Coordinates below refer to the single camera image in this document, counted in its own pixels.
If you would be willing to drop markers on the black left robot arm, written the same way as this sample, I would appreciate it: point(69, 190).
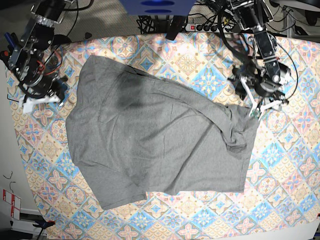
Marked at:
point(263, 72)

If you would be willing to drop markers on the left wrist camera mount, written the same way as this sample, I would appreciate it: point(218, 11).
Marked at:
point(259, 108)

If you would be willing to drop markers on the grey T-shirt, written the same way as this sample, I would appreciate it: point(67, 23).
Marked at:
point(131, 133)

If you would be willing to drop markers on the red black clamp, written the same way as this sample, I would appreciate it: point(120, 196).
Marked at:
point(5, 56)

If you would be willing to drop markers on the red white label tag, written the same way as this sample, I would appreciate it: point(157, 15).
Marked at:
point(11, 204)

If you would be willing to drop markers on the white power strip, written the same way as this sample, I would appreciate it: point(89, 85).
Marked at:
point(207, 28)

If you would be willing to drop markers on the patterned tile tablecloth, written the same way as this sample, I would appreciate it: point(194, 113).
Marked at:
point(282, 186)

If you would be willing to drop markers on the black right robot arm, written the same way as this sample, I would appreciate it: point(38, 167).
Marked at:
point(25, 58)

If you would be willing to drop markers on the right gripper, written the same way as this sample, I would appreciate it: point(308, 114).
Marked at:
point(49, 86)

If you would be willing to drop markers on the black mount post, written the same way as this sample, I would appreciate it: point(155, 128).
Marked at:
point(175, 27)

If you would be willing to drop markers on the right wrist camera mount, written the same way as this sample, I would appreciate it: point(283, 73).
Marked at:
point(27, 103)

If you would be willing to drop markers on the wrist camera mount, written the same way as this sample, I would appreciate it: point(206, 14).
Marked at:
point(27, 103)
point(259, 108)

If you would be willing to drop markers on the blue orange bottom clamp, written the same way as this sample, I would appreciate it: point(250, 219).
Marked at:
point(43, 225)

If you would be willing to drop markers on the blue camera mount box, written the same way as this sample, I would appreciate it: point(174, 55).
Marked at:
point(158, 7)

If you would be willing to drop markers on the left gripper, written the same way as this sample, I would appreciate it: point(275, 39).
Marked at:
point(262, 84)

